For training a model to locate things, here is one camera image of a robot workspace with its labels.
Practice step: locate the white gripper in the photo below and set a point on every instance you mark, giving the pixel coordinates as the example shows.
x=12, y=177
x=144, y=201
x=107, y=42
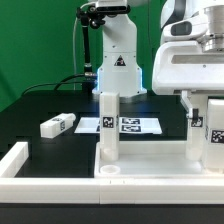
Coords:
x=184, y=67

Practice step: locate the white square desk top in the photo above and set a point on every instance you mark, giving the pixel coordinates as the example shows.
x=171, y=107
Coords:
x=149, y=159

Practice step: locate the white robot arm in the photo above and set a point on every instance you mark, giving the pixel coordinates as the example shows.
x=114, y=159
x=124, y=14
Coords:
x=119, y=71

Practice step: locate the fiducial marker sheet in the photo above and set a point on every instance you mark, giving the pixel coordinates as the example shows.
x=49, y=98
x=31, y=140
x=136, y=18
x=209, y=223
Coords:
x=126, y=125

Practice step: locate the white U-shaped obstacle fence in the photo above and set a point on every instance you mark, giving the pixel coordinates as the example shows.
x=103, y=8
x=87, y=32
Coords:
x=207, y=190

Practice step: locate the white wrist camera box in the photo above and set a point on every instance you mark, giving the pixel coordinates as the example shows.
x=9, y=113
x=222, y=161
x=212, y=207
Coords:
x=197, y=27

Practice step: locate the black camera stand pole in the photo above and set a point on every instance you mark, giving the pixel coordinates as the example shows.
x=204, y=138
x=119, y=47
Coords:
x=89, y=82

